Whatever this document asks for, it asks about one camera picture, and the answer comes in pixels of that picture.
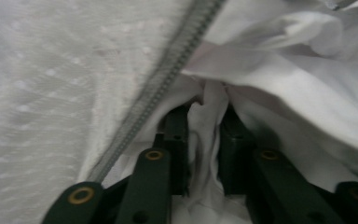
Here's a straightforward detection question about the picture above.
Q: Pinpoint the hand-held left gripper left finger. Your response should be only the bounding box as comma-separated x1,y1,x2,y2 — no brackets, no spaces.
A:
162,105,190,197

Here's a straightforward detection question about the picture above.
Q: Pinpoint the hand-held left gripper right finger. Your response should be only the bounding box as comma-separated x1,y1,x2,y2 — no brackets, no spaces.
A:
218,105,257,195

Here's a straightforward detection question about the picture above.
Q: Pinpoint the white garment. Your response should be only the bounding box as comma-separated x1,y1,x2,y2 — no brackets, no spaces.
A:
102,0,358,224

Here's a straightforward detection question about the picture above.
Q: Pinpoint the white mesh laundry bag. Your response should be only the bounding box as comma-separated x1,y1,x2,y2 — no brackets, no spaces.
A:
0,0,227,224

